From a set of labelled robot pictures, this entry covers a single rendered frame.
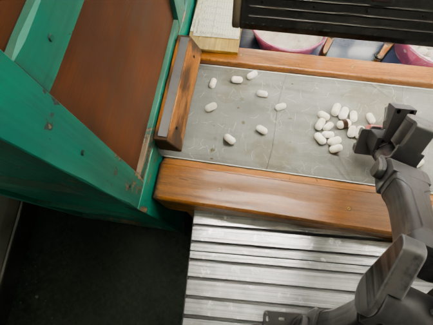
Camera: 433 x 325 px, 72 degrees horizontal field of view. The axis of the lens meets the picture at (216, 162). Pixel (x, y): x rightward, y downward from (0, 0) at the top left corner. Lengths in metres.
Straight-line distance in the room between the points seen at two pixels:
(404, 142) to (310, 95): 0.32
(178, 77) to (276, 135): 0.30
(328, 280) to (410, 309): 0.40
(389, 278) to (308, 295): 0.42
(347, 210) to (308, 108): 0.29
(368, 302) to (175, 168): 0.51
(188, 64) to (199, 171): 0.28
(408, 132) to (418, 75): 0.35
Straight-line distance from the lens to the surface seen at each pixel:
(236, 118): 0.83
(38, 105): 0.36
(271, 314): 0.82
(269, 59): 0.91
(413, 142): 0.67
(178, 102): 0.74
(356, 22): 0.60
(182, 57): 0.79
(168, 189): 0.75
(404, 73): 0.99
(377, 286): 0.47
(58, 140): 0.39
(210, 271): 0.82
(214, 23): 0.97
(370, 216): 0.80
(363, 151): 0.79
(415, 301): 0.49
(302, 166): 0.80
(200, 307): 0.83
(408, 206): 0.54
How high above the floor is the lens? 1.49
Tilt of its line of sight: 72 degrees down
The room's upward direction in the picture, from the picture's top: 8 degrees counter-clockwise
